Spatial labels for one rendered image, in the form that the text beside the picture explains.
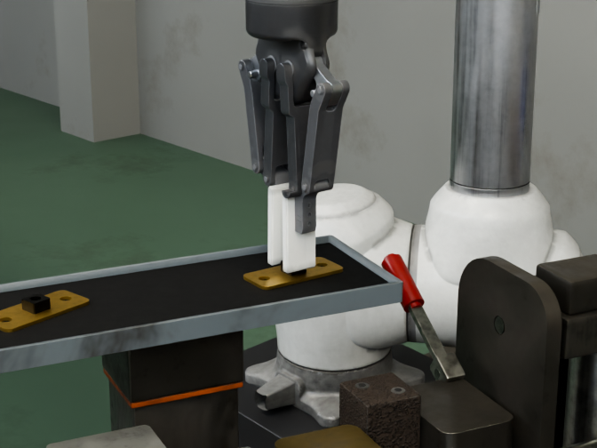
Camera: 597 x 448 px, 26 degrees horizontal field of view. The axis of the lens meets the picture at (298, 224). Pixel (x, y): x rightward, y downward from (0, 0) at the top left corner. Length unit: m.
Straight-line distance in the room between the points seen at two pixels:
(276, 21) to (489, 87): 0.59
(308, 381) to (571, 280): 0.70
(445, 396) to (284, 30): 0.33
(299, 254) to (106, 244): 3.71
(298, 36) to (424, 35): 3.78
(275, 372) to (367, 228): 0.24
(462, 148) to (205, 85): 4.31
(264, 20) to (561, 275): 0.31
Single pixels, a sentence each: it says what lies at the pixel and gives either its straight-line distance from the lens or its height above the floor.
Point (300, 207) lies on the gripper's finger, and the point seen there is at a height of 1.23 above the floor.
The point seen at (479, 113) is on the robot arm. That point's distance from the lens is 1.58.
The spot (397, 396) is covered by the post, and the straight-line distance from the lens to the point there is 1.04.
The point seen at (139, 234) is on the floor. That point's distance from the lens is 4.89.
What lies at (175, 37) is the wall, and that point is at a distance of 6.01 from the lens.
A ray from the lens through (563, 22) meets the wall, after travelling 4.38.
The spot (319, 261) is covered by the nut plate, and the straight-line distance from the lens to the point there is 1.14.
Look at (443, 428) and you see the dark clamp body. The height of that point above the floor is 1.08.
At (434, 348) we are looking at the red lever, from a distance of 1.13.
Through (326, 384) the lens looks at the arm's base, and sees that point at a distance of 1.69.
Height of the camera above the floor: 1.55
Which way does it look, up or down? 18 degrees down
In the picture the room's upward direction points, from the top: straight up
